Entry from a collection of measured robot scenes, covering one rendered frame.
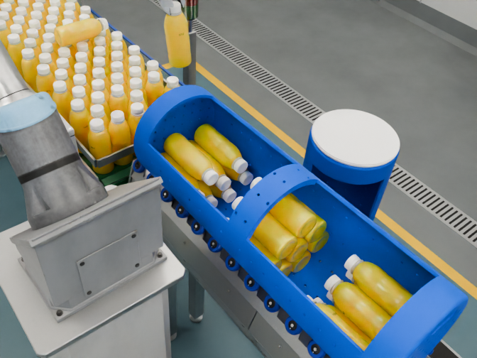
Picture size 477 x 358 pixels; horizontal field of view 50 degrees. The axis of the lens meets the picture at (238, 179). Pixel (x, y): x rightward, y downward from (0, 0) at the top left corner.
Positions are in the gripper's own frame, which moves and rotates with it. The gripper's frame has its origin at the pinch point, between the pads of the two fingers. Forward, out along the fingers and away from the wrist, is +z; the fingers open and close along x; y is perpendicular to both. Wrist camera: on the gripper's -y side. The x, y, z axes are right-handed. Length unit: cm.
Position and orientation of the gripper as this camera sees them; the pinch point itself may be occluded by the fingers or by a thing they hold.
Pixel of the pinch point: (173, 6)
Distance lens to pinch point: 147.8
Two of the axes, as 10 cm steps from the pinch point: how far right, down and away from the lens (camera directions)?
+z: 1.4, 6.7, 7.3
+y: 6.7, 4.8, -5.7
